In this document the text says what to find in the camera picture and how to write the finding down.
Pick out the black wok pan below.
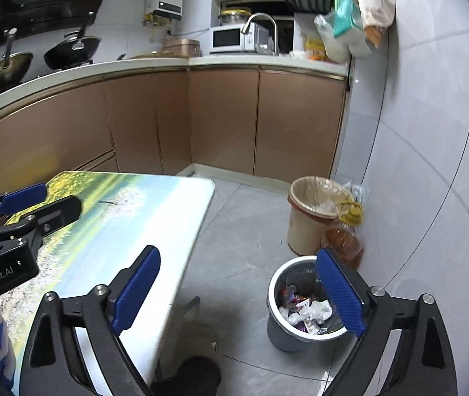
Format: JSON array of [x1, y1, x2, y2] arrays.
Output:
[[44, 12, 102, 71]]

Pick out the brown kitchen cabinets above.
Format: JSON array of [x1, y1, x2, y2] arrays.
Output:
[[0, 55, 348, 191]]

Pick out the white microwave oven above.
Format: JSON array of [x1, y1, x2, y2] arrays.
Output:
[[209, 22, 271, 55]]

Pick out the grey trash bucket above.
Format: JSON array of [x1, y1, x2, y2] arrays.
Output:
[[267, 256, 347, 352]]

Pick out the beige lined trash bin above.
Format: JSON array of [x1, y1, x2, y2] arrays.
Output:
[[287, 176, 353, 256]]

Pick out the cooking oil bottle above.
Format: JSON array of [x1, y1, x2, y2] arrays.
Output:
[[325, 200, 364, 269]]

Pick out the hanging bags on wall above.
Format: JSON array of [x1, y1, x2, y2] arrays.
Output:
[[314, 0, 397, 63]]

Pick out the brown round box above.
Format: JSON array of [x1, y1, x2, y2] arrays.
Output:
[[162, 39, 201, 58]]

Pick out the glass jar on microwave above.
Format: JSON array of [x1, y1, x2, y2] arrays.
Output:
[[217, 7, 252, 26]]

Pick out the chrome sink faucet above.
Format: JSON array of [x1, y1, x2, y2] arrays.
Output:
[[240, 13, 279, 55]]

